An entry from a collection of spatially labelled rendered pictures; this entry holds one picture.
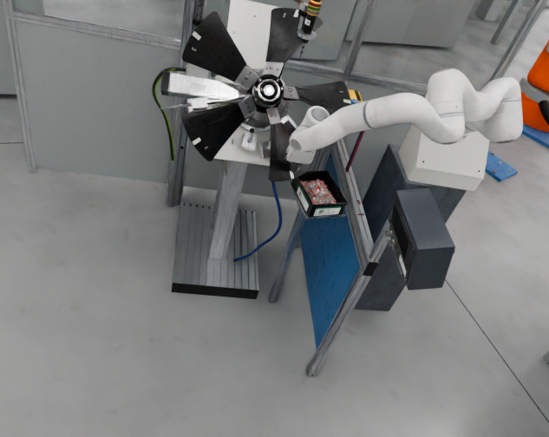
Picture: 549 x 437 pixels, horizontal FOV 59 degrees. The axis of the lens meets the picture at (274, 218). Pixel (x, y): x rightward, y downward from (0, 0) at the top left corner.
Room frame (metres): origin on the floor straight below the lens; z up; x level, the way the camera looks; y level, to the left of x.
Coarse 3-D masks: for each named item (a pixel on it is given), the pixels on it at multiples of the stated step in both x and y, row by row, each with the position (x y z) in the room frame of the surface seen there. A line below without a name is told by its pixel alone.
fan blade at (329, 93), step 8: (296, 88) 1.81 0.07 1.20; (304, 88) 1.82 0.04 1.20; (312, 88) 1.84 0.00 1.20; (320, 88) 1.86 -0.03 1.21; (328, 88) 1.88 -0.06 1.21; (336, 88) 1.89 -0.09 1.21; (344, 88) 1.91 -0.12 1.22; (304, 96) 1.76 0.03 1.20; (312, 96) 1.78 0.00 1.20; (320, 96) 1.80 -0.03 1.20; (328, 96) 1.82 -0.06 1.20; (336, 96) 1.84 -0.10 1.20; (344, 96) 1.86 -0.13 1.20; (312, 104) 1.74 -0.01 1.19; (320, 104) 1.76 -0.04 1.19; (328, 104) 1.78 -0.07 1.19; (336, 104) 1.80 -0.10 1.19; (344, 104) 1.82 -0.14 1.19
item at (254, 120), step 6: (258, 72) 1.86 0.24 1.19; (240, 90) 1.80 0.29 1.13; (240, 96) 1.78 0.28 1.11; (282, 102) 1.82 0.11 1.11; (282, 108) 1.83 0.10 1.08; (252, 114) 1.76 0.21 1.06; (258, 114) 1.77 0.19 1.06; (264, 114) 1.78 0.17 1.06; (246, 120) 1.79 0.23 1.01; (252, 120) 1.76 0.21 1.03; (258, 120) 1.76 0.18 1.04; (264, 120) 1.77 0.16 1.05; (252, 126) 1.82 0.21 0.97; (258, 126) 1.82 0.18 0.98; (264, 126) 1.80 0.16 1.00
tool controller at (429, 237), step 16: (400, 192) 1.28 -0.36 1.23; (416, 192) 1.29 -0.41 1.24; (400, 208) 1.22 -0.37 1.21; (416, 208) 1.21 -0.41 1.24; (432, 208) 1.22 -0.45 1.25; (400, 224) 1.19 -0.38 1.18; (416, 224) 1.15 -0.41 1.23; (432, 224) 1.15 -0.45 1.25; (400, 240) 1.17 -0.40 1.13; (416, 240) 1.08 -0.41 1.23; (432, 240) 1.08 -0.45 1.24; (448, 240) 1.09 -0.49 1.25; (400, 256) 1.15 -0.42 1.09; (416, 256) 1.05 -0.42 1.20; (432, 256) 1.06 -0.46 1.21; (448, 256) 1.07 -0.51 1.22; (416, 272) 1.05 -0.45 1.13; (432, 272) 1.07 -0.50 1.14; (416, 288) 1.06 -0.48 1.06; (432, 288) 1.08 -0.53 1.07
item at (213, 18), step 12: (216, 12) 1.79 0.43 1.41; (204, 24) 1.77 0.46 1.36; (216, 24) 1.77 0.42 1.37; (192, 36) 1.75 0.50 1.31; (204, 36) 1.76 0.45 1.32; (216, 36) 1.76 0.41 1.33; (228, 36) 1.76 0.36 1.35; (204, 48) 1.75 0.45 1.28; (216, 48) 1.75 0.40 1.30; (228, 48) 1.75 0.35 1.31; (192, 60) 1.74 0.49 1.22; (204, 60) 1.75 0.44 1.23; (216, 60) 1.75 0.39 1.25; (228, 60) 1.74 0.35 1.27; (240, 60) 1.74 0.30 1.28; (216, 72) 1.75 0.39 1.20; (228, 72) 1.75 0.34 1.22; (240, 72) 1.74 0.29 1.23
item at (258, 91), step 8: (264, 80) 1.71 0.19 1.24; (272, 80) 1.73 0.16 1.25; (280, 80) 1.73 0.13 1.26; (256, 88) 1.68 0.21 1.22; (264, 88) 1.70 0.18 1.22; (272, 88) 1.71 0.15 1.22; (280, 88) 1.71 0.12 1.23; (256, 96) 1.66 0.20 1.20; (264, 96) 1.67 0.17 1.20; (272, 96) 1.68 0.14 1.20; (280, 96) 1.69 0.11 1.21; (256, 104) 1.74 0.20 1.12; (264, 104) 1.66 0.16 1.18; (272, 104) 1.67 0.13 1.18; (264, 112) 1.73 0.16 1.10
